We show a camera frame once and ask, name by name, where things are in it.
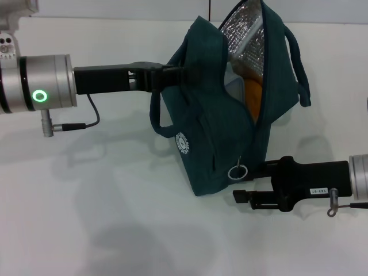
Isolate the grey right gripper cable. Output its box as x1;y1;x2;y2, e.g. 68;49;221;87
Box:
327;188;368;217

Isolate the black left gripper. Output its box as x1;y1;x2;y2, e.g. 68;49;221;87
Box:
73;60;202;95

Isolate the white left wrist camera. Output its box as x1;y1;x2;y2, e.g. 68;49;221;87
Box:
0;0;40;14

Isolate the clear container blue rim lid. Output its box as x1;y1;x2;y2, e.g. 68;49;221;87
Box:
224;70;246;103

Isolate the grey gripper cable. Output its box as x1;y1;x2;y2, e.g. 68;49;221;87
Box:
56;94;101;132
327;188;368;217

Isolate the teal blue insulated bag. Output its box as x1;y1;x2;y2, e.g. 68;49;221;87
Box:
148;0;313;198

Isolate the yellow banana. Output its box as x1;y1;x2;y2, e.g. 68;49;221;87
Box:
243;77;265;125

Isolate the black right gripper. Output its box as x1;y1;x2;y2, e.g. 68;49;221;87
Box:
232;156;353;213

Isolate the grey left gripper cable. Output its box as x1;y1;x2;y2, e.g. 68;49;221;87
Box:
56;94;101;132

